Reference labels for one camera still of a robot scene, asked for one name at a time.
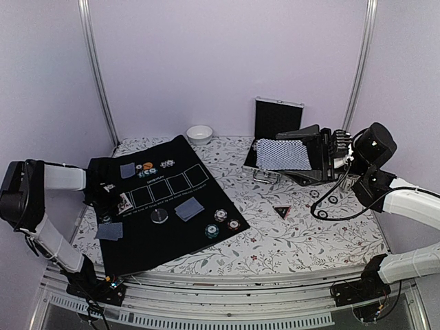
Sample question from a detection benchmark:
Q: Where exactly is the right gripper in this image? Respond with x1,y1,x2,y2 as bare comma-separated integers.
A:
277,123,371,186

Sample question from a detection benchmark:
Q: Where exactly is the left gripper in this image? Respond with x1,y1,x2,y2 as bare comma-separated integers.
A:
85,186,122,218

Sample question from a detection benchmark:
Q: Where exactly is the dealt card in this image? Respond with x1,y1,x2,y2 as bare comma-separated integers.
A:
120,163,136,179
95,223,118,241
175,200,199,221

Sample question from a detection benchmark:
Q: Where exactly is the blue playing card deck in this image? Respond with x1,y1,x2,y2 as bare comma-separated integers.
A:
256,139,311,171

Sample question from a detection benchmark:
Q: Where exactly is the face up king card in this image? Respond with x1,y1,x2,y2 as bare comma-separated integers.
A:
118,193,134,215

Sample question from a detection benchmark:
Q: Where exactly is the green chip stack top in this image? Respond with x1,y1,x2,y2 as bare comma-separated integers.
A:
135,164,158,178

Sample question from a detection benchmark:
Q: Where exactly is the orange round button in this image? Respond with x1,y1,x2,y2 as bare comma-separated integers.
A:
142,162,153,171

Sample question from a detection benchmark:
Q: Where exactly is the white chip stack top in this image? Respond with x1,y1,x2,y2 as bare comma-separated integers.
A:
160,159,175,168

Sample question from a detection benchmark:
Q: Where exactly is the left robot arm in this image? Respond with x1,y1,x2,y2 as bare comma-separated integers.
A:
1,159,121,298

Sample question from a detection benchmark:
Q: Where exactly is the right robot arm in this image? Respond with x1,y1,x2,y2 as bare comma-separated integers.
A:
352,122,439,300

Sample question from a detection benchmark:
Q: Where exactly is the aluminium poker case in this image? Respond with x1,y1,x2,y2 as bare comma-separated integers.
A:
243,97,305,184

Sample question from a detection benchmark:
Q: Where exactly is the black triangular token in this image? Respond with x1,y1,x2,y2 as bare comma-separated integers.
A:
272,206,292,219

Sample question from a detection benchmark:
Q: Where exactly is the clear dealer puck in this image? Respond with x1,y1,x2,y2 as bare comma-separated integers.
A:
151,208,168,224

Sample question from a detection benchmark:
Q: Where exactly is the black poker mat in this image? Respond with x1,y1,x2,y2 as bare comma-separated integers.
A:
88,135,250,276

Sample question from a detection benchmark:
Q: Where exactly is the white ceramic bowl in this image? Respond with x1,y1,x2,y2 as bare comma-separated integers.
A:
186,125,214,146

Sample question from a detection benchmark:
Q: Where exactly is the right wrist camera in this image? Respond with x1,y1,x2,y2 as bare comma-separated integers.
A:
329,129,354,169

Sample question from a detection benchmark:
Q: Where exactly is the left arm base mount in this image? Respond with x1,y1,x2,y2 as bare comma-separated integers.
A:
64,272,127,307

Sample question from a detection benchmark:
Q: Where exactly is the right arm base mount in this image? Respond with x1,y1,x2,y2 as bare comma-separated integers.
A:
330,278,391,323

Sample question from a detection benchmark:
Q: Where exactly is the aluminium front rail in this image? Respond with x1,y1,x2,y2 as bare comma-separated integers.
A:
30,266,430,329

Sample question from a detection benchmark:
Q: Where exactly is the right aluminium frame post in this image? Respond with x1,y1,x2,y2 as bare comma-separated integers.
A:
342,0,378,131

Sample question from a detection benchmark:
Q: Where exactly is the aluminium frame post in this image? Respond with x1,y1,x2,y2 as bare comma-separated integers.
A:
78,0,120,148
342,0,378,131

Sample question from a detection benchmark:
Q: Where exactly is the left aluminium frame post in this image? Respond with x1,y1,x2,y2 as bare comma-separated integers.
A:
78,0,120,148

